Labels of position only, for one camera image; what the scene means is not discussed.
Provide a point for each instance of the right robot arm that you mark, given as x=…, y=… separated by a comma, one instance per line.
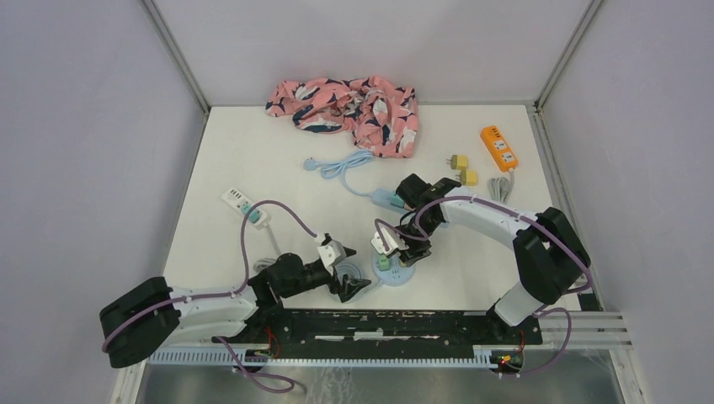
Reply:
x=548, y=252

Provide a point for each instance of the teal adapter on white strip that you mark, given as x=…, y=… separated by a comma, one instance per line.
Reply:
x=254, y=216

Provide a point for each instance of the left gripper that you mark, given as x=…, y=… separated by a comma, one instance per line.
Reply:
x=349, y=289

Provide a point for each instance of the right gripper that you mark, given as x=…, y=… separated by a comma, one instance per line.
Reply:
x=414, y=252

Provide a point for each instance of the pink patterned cloth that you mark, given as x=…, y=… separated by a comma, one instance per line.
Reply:
x=381, y=116

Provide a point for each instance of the round blue socket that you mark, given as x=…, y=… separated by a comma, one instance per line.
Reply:
x=398, y=275

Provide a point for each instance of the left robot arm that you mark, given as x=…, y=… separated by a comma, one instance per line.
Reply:
x=155, y=315

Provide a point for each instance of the white power strip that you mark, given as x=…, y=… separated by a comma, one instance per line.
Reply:
x=241, y=203

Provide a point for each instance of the green adapter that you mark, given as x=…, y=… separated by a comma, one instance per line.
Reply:
x=383, y=263

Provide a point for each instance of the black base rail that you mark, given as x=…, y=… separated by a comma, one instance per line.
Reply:
x=388, y=336

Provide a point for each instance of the orange power strip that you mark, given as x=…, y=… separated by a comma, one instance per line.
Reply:
x=499, y=149

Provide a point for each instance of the yellow plug adapter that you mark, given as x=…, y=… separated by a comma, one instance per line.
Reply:
x=458, y=162
x=467, y=177

